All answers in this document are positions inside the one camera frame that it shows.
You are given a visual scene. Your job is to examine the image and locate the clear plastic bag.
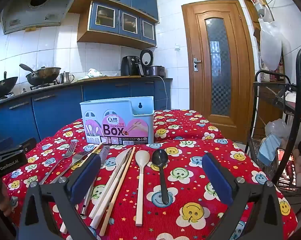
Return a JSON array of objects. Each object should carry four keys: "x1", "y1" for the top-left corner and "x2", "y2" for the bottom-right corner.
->
[{"x1": 265, "y1": 119, "x2": 288, "y2": 140}]

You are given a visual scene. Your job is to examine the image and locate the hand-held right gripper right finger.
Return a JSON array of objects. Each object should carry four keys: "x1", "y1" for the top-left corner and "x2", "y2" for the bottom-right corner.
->
[{"x1": 202, "y1": 152, "x2": 284, "y2": 240}]

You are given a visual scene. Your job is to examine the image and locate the light blue plastic container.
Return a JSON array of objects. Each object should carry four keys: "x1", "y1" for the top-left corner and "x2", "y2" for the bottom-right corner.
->
[{"x1": 257, "y1": 133, "x2": 282, "y2": 167}]

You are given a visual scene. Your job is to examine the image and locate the cream plastic fork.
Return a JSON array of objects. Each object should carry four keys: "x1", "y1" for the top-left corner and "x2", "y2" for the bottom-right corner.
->
[{"x1": 90, "y1": 148, "x2": 133, "y2": 229}]

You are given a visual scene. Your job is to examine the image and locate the smartphone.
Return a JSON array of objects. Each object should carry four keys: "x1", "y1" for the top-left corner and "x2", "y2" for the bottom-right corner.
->
[{"x1": 277, "y1": 148, "x2": 297, "y2": 190}]

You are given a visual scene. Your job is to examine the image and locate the gas stove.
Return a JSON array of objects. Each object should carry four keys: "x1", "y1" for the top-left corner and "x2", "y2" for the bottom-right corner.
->
[{"x1": 0, "y1": 81, "x2": 60, "y2": 104}]

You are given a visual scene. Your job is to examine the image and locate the black spoon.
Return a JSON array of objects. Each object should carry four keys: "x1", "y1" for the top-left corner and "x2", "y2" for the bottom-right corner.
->
[{"x1": 151, "y1": 149, "x2": 170, "y2": 205}]

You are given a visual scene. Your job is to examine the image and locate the brown wok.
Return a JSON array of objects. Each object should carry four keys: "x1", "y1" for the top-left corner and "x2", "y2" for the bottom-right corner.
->
[{"x1": 26, "y1": 66, "x2": 62, "y2": 86}]

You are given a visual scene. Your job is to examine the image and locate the grey range hood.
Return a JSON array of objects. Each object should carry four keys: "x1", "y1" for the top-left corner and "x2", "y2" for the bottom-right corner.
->
[{"x1": 1, "y1": 0, "x2": 81, "y2": 35}]

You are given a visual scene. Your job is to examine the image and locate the metal fork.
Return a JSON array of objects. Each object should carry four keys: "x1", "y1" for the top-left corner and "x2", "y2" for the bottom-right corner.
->
[
  {"x1": 39, "y1": 141, "x2": 77, "y2": 185},
  {"x1": 50, "y1": 150, "x2": 91, "y2": 184}
]

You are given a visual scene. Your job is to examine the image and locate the white hanging plastic bag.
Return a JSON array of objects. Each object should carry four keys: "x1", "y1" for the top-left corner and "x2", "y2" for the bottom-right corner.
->
[{"x1": 258, "y1": 5, "x2": 284, "y2": 70}]

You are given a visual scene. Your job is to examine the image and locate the white cloth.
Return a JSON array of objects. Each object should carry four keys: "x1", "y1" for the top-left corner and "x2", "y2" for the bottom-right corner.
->
[{"x1": 78, "y1": 68, "x2": 107, "y2": 80}]

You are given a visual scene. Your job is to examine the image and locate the cream plastic spoon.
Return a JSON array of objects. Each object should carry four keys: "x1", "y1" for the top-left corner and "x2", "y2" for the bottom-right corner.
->
[{"x1": 135, "y1": 150, "x2": 151, "y2": 226}]

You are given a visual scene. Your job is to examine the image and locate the blue glass-door wall cabinet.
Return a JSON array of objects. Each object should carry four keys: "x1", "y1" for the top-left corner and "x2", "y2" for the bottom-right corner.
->
[{"x1": 77, "y1": 0, "x2": 157, "y2": 50}]

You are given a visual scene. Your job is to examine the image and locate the light blue utensil holder box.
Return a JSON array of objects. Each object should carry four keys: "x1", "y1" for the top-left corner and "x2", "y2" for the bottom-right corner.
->
[{"x1": 80, "y1": 96, "x2": 155, "y2": 145}]

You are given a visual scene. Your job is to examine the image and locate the white power cable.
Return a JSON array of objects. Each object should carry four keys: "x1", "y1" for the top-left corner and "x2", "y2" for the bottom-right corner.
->
[{"x1": 154, "y1": 76, "x2": 170, "y2": 110}]

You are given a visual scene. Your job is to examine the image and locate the metal knife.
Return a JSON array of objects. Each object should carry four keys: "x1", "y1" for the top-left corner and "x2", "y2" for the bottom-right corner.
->
[{"x1": 80, "y1": 146, "x2": 111, "y2": 219}]

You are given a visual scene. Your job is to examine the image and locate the dark rice cooker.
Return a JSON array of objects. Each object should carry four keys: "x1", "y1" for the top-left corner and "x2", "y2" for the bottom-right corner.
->
[{"x1": 140, "y1": 49, "x2": 166, "y2": 78}]

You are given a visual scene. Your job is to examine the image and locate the blue kitchen base cabinets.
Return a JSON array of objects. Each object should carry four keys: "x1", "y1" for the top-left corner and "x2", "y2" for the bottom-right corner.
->
[{"x1": 0, "y1": 77, "x2": 173, "y2": 145}]

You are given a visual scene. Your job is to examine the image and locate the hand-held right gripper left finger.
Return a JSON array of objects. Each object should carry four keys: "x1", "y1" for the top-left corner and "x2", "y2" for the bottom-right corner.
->
[{"x1": 19, "y1": 154, "x2": 102, "y2": 240}]

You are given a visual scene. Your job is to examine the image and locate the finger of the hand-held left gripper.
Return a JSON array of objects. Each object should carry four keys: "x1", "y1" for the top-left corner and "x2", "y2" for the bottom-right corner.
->
[
  {"x1": 18, "y1": 137, "x2": 38, "y2": 153},
  {"x1": 0, "y1": 137, "x2": 15, "y2": 155}
]

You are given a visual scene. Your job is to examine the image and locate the black metal rack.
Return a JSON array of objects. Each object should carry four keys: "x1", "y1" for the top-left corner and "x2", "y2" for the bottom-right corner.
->
[{"x1": 245, "y1": 47, "x2": 301, "y2": 200}]

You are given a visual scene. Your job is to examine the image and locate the black air fryer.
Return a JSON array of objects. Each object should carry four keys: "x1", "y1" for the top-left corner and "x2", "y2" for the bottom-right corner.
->
[{"x1": 121, "y1": 56, "x2": 142, "y2": 76}]

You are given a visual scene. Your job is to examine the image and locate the red smiley printed tablecloth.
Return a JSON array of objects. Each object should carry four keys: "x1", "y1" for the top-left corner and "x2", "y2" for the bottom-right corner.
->
[{"x1": 2, "y1": 109, "x2": 298, "y2": 240}]

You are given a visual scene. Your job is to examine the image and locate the metal kettle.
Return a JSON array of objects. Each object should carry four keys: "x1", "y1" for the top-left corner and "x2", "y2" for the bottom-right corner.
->
[{"x1": 58, "y1": 71, "x2": 75, "y2": 84}]

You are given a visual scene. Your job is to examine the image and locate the person's left hand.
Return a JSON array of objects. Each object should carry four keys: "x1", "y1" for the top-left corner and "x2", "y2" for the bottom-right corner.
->
[{"x1": 0, "y1": 180, "x2": 11, "y2": 213}]

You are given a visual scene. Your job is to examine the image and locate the pile of eggs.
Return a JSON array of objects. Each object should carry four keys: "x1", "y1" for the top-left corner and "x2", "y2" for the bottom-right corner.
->
[{"x1": 292, "y1": 147, "x2": 301, "y2": 188}]

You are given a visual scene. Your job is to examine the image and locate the wooden door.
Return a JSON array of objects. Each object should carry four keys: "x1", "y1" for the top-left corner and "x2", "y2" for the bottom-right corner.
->
[{"x1": 182, "y1": 0, "x2": 256, "y2": 143}]

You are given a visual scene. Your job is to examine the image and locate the black wok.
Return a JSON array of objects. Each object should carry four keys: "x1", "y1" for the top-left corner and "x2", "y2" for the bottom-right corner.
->
[{"x1": 0, "y1": 71, "x2": 18, "y2": 98}]

